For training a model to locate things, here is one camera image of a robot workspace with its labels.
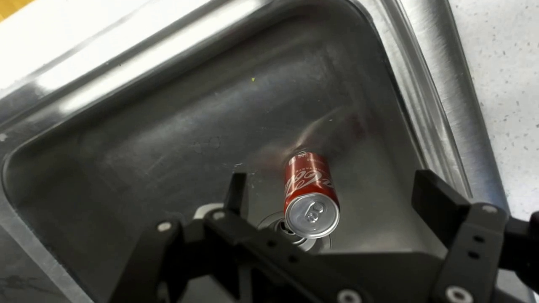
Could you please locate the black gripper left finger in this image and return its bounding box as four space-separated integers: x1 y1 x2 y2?
107 171 363 303

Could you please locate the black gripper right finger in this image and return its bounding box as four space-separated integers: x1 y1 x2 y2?
410 167 539 303

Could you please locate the red soda can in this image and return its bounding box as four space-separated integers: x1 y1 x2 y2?
281 149 343 241

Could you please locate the stainless steel double sink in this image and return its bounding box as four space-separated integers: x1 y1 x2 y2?
0 0 511 303

